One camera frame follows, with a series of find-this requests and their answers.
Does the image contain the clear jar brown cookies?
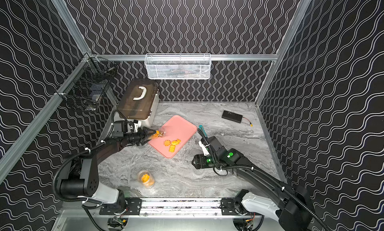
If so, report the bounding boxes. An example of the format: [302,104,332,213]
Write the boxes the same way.
[151,128,167,140]

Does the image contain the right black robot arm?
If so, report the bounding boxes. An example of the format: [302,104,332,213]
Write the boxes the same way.
[192,128,330,231]

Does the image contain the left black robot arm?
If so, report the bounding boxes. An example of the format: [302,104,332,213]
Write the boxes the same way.
[52,110,161,209]

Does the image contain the clear jar orange cookies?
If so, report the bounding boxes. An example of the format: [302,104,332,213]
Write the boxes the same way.
[138,170,155,188]

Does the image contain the orange fish cookie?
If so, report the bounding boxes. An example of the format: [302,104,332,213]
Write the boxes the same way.
[171,139,181,146]

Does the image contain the yellow square waffle cookie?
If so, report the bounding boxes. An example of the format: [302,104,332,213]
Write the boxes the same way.
[169,145,176,153]

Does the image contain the pink plastic tray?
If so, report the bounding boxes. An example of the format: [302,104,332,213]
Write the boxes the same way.
[149,115,197,159]

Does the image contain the brown lid storage box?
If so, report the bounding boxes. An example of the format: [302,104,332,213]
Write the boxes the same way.
[114,79,160,128]

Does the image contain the teal utility knife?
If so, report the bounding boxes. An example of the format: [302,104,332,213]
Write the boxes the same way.
[199,125,207,136]

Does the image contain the black battery pack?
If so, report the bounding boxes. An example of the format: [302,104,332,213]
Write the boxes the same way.
[222,110,243,124]

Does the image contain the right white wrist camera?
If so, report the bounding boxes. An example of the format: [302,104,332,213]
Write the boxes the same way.
[199,141,210,156]

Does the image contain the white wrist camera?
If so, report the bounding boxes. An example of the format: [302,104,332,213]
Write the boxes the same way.
[199,141,210,156]
[129,120,142,133]

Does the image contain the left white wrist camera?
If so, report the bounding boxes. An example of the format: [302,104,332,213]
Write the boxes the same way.
[129,120,142,133]

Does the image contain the white wire basket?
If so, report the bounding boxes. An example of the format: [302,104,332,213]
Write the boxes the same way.
[144,53,212,80]

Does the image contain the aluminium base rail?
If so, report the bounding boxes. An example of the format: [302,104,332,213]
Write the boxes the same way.
[77,197,304,217]

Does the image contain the black wire basket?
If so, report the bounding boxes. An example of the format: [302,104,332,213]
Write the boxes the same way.
[60,57,118,112]

